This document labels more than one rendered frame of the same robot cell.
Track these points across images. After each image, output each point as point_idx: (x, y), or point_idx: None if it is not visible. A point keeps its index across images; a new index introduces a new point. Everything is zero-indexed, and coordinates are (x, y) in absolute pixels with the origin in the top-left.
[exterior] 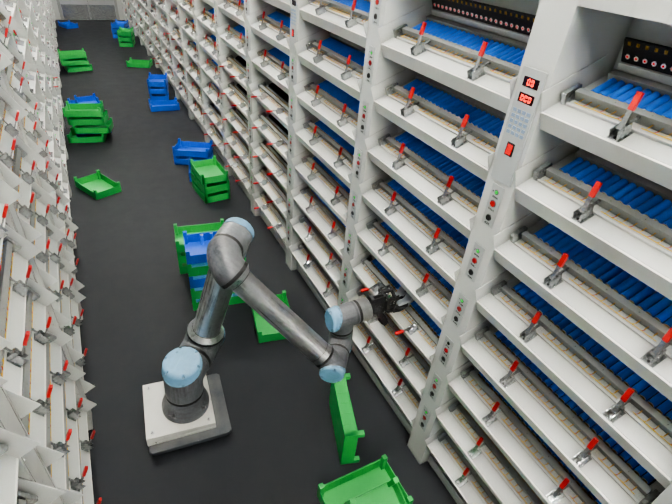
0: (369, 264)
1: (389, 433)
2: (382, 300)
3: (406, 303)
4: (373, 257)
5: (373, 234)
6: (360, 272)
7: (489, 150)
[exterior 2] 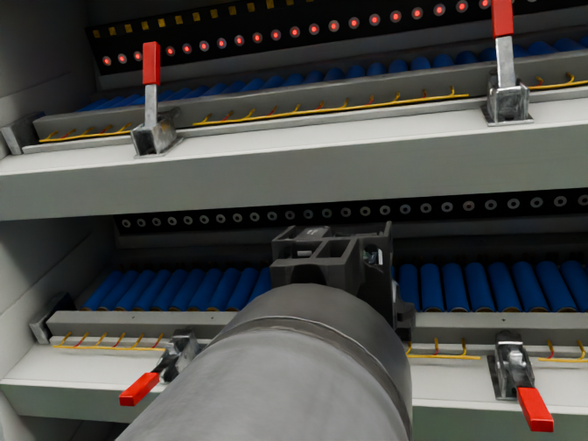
0: (80, 315)
1: None
2: (358, 271)
3: (395, 287)
4: (76, 305)
5: (57, 146)
6: (52, 371)
7: None
